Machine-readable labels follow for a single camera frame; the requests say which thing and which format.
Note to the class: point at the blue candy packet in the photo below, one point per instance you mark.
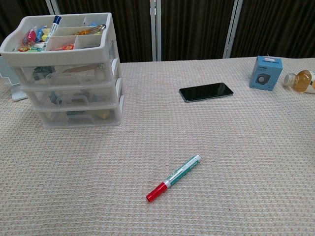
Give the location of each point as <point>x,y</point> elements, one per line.
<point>93,24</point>

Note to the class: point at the red capped green marker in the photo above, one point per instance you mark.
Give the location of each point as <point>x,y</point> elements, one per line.
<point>177,175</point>

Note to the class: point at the orange red wrapped candies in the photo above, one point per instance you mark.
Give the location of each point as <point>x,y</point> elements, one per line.
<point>65,47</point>

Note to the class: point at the tea bottle with white cap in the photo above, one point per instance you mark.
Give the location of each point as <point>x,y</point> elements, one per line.
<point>301,79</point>

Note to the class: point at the yellow candy packet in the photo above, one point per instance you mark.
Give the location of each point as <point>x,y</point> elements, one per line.
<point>45,34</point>

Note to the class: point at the white phone stand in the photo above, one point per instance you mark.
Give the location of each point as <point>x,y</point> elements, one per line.
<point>17,94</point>

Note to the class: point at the dark folding partition screen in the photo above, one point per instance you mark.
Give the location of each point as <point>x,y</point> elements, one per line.
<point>197,29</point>

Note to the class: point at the green red candy packet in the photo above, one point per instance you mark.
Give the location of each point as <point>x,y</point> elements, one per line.
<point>27,49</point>

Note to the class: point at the wooden stick with red tip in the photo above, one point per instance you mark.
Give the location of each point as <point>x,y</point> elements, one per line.
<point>78,68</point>

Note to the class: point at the black smartphone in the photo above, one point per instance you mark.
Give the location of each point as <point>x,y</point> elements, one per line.
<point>205,91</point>

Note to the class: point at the blue cardboard box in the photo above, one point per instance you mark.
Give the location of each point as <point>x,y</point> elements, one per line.
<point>264,78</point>

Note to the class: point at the blue capped whiteboard marker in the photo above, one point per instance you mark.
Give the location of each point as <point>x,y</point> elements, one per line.
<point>53,28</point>

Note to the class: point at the white plastic drawer organizer frame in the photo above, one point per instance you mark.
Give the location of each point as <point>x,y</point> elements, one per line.
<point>73,52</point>

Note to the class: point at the beige woven tablecloth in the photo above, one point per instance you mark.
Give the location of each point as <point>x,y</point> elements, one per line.
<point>197,137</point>

